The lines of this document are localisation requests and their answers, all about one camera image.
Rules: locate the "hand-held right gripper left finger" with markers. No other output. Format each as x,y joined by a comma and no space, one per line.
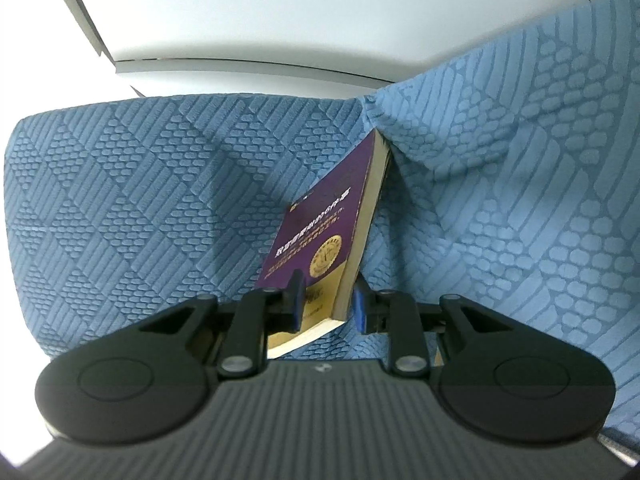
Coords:
298,310

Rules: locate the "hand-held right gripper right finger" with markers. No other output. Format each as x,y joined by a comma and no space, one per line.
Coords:
359,310

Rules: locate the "purple and yellow book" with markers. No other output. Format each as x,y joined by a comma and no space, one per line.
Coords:
325,220

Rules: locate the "blue quilted sofa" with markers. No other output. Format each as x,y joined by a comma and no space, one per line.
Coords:
125,210

